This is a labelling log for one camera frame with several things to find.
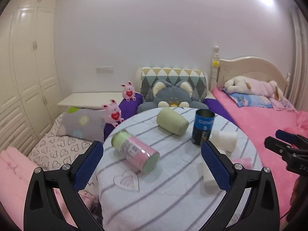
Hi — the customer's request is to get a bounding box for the grey flower print pillow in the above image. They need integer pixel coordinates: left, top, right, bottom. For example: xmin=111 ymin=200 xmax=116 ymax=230
xmin=59 ymin=107 xmax=109 ymax=142

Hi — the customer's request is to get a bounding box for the striped tablecloth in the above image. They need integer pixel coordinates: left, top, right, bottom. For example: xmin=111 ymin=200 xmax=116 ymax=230
xmin=97 ymin=107 xmax=263 ymax=231

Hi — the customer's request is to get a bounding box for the white and pink plush dog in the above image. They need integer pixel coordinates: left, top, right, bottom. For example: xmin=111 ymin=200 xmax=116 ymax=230
xmin=223 ymin=76 xmax=285 ymax=100

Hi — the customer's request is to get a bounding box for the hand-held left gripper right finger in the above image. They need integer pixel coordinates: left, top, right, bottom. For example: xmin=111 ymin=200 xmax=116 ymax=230
xmin=201 ymin=140 xmax=281 ymax=231

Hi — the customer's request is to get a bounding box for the purple bed sheet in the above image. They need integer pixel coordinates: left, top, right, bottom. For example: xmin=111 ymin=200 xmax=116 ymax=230
xmin=103 ymin=92 xmax=241 ymax=139

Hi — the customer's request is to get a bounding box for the triangle pattern headboard cushion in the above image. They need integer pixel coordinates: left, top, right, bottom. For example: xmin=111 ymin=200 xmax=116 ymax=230
xmin=141 ymin=67 xmax=209 ymax=101

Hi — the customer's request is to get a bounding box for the pink bunny plush toy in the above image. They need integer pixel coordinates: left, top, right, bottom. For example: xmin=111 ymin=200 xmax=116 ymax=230
xmin=120 ymin=80 xmax=137 ymax=102
xmin=101 ymin=98 xmax=125 ymax=127

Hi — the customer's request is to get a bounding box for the small white table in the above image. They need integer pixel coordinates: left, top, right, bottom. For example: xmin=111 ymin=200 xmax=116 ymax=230
xmin=57 ymin=92 xmax=126 ymax=111

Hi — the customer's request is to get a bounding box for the white wall socket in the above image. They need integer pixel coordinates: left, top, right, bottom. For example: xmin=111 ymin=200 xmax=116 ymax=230
xmin=96 ymin=66 xmax=114 ymax=74

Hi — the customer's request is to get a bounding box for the blue cartoon print pillow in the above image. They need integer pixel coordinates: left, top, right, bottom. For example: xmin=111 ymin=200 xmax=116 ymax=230
xmin=222 ymin=89 xmax=274 ymax=108

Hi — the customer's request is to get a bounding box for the white wardrobe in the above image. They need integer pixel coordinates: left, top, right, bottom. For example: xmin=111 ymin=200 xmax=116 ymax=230
xmin=0 ymin=4 xmax=61 ymax=155

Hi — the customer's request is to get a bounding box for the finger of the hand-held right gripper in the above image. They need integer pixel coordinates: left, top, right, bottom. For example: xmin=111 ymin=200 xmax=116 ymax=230
xmin=275 ymin=129 xmax=308 ymax=147
xmin=264 ymin=136 xmax=299 ymax=159

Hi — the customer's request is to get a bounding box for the person's right forearm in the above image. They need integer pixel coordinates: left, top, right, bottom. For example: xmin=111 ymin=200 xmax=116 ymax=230
xmin=289 ymin=173 xmax=308 ymax=223

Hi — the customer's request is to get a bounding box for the pink printed pillow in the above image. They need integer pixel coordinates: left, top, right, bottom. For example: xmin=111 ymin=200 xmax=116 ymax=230
xmin=269 ymin=93 xmax=297 ymax=111

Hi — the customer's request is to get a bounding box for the grey cat cushion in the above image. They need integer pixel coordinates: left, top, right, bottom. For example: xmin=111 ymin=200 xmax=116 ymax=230
xmin=136 ymin=79 xmax=209 ymax=114

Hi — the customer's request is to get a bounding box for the cream bed headboard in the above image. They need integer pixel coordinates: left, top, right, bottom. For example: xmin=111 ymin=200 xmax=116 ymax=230
xmin=210 ymin=45 xmax=292 ymax=101

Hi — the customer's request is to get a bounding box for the pink fleece blanket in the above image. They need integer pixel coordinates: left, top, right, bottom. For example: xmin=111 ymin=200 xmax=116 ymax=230
xmin=211 ymin=88 xmax=308 ymax=223

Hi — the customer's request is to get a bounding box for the light curtain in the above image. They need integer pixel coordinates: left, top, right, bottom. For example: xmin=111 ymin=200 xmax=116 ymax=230
xmin=288 ymin=3 xmax=308 ymax=112

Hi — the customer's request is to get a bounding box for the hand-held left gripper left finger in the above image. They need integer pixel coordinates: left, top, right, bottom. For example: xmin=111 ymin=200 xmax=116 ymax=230
xmin=23 ymin=141 xmax=104 ymax=231

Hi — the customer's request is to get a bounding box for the white cup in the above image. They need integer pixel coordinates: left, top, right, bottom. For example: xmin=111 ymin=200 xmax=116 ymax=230
xmin=197 ymin=160 xmax=220 ymax=186
xmin=211 ymin=130 xmax=238 ymax=153

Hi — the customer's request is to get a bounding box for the heart print bed sheet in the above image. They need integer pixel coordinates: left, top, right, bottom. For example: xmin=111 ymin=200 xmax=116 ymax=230
xmin=27 ymin=112 xmax=104 ymax=174

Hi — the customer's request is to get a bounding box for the pink and green cup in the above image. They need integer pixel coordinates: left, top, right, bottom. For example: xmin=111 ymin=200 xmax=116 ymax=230
xmin=111 ymin=130 xmax=161 ymax=173

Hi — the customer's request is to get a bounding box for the light green cup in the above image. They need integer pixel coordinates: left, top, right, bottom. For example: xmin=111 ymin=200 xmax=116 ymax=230
xmin=156 ymin=107 xmax=189 ymax=137

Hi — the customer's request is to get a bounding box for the light pink folded blanket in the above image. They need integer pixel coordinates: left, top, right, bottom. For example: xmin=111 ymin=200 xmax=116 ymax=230
xmin=0 ymin=146 xmax=75 ymax=229

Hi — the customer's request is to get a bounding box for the blue printed cup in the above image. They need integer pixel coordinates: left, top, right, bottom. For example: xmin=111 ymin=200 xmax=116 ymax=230
xmin=192 ymin=109 xmax=215 ymax=147

